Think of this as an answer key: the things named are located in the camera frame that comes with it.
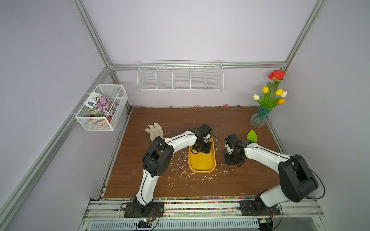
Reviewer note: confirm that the long white wire shelf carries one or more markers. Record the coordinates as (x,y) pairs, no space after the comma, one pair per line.
(187,75)

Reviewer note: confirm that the small white wire basket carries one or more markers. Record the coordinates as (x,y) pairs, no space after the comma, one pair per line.
(92,123)

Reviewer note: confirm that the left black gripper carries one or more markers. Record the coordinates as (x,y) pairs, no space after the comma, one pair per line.
(207,150)

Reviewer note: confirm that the small green circuit board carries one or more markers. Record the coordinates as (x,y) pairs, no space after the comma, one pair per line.
(144,224)

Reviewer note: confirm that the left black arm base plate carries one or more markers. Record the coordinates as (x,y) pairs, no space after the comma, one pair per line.
(137,210)

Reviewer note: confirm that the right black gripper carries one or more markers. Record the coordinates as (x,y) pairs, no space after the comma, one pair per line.
(228,161)

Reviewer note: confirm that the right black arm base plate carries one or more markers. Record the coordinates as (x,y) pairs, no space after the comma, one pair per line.
(257,208)

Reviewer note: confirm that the green trowel yellow handle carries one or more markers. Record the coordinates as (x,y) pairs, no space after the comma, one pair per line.
(252,136)

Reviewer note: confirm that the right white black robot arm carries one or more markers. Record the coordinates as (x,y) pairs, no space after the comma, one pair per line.
(296,179)

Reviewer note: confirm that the artificial tulip rose bouquet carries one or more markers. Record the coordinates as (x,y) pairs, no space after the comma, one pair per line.
(272,95)

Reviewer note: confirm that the yellow plastic storage box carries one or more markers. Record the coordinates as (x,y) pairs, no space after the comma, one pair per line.
(200,162)

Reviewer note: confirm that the pink potted flowers with label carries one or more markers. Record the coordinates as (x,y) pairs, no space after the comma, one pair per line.
(101,106)

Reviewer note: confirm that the right small circuit board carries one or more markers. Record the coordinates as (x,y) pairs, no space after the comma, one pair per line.
(265,224)

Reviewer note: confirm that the white cotton work glove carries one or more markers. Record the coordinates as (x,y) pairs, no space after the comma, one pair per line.
(155,131)

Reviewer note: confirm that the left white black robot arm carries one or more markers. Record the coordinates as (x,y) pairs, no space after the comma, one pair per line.
(158,156)

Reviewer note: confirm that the glass vase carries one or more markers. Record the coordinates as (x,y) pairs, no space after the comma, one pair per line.
(259,119)

